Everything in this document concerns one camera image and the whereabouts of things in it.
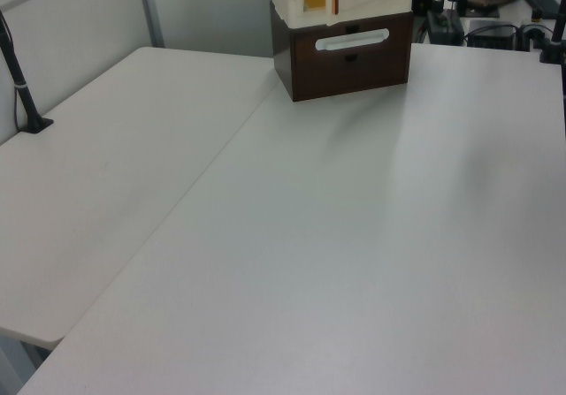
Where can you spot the cream white cabinet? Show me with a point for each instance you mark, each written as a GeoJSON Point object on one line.
{"type": "Point", "coordinates": [354, 2]}

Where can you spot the dark brown drawer box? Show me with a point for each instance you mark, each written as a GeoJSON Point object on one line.
{"type": "Point", "coordinates": [354, 68]}

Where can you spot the black box with green button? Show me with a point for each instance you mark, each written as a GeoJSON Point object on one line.
{"type": "Point", "coordinates": [444, 26]}

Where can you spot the black electronics box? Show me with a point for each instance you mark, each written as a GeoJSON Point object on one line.
{"type": "Point", "coordinates": [493, 37]}

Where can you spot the brown flat pad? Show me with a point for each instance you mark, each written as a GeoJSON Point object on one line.
{"type": "Point", "coordinates": [483, 2]}

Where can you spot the black camera stand pole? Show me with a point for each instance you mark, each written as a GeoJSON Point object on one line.
{"type": "Point", "coordinates": [20, 85]}

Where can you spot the black camera stand clamp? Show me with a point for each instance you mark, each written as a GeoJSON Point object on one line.
{"type": "Point", "coordinates": [555, 46]}

